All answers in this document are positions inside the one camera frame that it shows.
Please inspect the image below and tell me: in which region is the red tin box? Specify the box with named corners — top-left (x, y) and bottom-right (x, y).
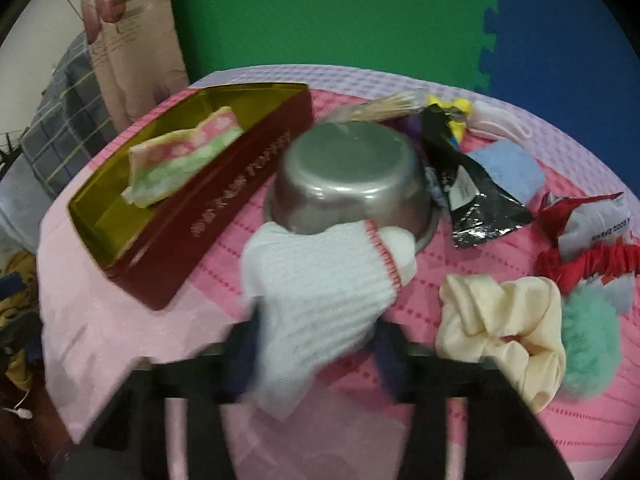
top-left (67, 82), bottom-right (314, 310)

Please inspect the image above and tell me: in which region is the light blue fluffy sock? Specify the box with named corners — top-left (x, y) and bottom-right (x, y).
top-left (469, 140), bottom-right (546, 205)

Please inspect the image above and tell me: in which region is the steel bowl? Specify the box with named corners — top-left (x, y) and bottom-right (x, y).
top-left (262, 122), bottom-right (440, 252)

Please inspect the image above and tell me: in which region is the teal fluffy pompom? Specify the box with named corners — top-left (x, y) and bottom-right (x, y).
top-left (561, 286), bottom-right (622, 401)

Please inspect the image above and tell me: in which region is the mustard yellow cloth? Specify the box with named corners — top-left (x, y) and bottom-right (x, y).
top-left (1, 249), bottom-right (38, 392)

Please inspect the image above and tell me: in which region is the pink green patterned cloth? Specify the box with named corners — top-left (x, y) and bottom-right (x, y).
top-left (122, 106), bottom-right (244, 208)

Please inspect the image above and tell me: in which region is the green foam mat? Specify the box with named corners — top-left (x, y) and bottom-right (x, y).
top-left (171, 0), bottom-right (498, 89)

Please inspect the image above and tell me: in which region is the bag of toothpicks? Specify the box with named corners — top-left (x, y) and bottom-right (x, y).
top-left (322, 89), bottom-right (428, 122)

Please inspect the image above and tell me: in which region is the white pink sock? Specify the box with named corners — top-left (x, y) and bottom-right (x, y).
top-left (466, 101), bottom-right (532, 144)

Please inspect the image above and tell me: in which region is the red grey sock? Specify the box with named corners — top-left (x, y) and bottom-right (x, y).
top-left (538, 192), bottom-right (639, 315)

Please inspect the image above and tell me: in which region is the black plastic packet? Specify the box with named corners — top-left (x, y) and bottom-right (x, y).
top-left (420, 104), bottom-right (534, 249)

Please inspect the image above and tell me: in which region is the cream satin scrunchie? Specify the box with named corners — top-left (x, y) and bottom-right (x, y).
top-left (435, 274), bottom-right (566, 413)

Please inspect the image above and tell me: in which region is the pink checkered tablecloth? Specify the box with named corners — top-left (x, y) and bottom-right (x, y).
top-left (37, 65), bottom-right (639, 479)

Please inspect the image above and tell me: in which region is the blue foam mat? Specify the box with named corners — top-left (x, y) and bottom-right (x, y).
top-left (480, 0), bottom-right (639, 191)

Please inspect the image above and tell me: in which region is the floral beige curtain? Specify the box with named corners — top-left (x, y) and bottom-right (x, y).
top-left (80, 0), bottom-right (189, 131)

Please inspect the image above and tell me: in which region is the white knit sock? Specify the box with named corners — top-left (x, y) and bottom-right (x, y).
top-left (241, 220), bottom-right (418, 419)

